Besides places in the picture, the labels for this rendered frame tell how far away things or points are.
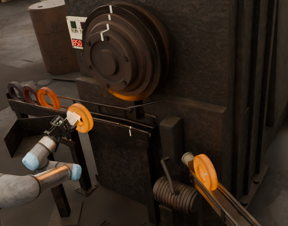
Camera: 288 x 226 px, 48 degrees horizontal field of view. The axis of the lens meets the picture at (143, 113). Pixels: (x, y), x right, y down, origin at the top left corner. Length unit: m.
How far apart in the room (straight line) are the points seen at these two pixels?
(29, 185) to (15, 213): 1.30
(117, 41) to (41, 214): 1.45
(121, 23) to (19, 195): 0.79
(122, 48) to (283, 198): 1.50
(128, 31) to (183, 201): 0.81
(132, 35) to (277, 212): 1.44
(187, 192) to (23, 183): 0.75
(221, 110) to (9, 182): 0.92
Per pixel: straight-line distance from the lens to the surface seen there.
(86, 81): 1.95
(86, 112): 1.60
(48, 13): 4.32
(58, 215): 2.36
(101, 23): 1.50
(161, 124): 1.56
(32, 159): 1.51
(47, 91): 2.15
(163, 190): 1.61
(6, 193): 1.21
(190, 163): 1.45
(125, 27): 1.42
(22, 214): 2.49
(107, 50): 1.46
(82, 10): 1.84
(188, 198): 1.56
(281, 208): 2.29
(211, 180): 1.34
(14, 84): 2.48
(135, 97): 1.58
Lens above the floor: 1.64
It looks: 30 degrees down
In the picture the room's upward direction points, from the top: 8 degrees counter-clockwise
